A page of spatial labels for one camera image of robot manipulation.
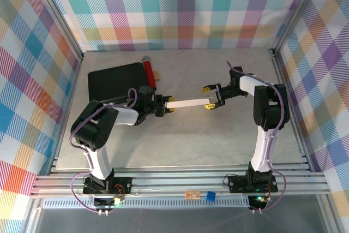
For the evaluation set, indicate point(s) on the white paper box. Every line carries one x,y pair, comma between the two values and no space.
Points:
188,103

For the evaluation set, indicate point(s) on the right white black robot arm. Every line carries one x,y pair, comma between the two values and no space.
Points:
261,151

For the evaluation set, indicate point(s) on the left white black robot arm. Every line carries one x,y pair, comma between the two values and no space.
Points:
101,159

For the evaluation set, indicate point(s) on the small wooden block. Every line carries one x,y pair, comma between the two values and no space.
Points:
156,75

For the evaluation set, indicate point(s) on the black hard case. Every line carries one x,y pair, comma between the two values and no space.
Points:
114,80

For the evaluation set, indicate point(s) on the small orange circuit board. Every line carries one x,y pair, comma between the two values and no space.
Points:
192,194

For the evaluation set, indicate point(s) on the small blue block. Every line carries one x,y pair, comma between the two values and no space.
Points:
210,195

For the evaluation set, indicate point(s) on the aluminium side rail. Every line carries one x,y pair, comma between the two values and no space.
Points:
285,80

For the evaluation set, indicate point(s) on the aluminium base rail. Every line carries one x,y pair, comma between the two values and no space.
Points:
177,182

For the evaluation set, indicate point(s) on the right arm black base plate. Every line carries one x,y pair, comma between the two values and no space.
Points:
237,184

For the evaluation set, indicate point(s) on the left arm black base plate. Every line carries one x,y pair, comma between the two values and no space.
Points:
122,182

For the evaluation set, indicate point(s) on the aluminium frame post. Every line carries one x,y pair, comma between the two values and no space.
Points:
58,12
295,12

